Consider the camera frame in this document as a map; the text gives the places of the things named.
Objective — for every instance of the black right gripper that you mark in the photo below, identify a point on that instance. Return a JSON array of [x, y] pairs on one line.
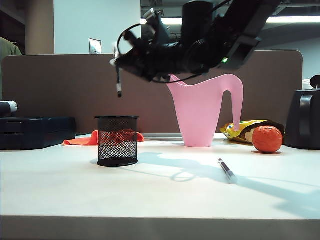
[[165, 60]]

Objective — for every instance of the black pen with clear end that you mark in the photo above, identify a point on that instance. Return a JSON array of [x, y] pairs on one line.
[[118, 82]]

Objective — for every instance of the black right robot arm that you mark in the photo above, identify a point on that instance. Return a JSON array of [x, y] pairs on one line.
[[212, 37]]

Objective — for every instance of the black mesh pen basket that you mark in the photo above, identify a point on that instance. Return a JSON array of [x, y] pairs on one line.
[[116, 117]]

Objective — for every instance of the brown desk partition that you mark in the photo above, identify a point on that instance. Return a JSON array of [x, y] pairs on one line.
[[62, 85]]

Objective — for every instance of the pink plastic watering can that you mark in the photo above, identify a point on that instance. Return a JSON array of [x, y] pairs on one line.
[[200, 112]]

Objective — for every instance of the beige column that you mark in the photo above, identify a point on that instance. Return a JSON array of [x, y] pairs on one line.
[[40, 27]]

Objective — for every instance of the orange cloth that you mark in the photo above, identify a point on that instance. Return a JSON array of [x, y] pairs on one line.
[[82, 142]]

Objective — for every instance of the person in green jacket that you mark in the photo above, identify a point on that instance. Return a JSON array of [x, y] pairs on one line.
[[10, 47]]

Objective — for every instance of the black case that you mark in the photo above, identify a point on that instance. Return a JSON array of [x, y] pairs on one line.
[[37, 132]]

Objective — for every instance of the yellow snack bag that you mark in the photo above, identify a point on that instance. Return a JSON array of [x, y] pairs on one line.
[[231, 131]]

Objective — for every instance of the orange ball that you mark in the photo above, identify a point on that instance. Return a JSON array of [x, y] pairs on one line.
[[267, 140]]

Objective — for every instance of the ceiling light strip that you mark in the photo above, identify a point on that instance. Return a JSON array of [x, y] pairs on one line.
[[295, 20]]

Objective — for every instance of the black kettle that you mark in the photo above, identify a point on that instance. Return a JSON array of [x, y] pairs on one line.
[[301, 120]]

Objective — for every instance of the silver wall plate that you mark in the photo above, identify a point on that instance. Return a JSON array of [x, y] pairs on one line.
[[95, 46]]

